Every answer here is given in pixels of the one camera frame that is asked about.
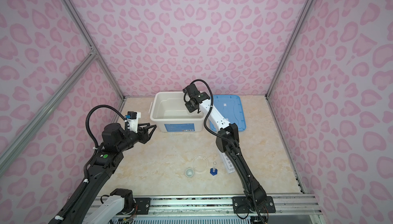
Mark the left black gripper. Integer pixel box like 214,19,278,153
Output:
117,122,157,153

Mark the clear petri dish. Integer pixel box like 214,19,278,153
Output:
192,155,208,173

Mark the blue base graduated cylinder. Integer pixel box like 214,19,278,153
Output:
210,162,218,176

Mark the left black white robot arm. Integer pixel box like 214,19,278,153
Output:
49,123,157,224

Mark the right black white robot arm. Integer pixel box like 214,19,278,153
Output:
183,79,268,215

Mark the white plastic storage bin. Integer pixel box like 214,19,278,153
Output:
149,92,204,133

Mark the blue plastic bin lid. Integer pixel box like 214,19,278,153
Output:
213,95,247,132

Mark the white test tube rack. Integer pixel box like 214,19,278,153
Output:
219,151,235,174

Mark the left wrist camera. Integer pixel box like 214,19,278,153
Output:
125,111,141,133

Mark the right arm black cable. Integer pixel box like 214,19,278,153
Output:
183,79,237,145

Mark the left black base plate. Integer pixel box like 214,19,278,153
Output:
103,195,151,215

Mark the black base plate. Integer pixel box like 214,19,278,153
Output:
103,195,151,215
231,196,276,214

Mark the aluminium mounting rail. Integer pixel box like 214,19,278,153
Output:
81,194,326,224

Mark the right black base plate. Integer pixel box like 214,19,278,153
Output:
231,196,276,214

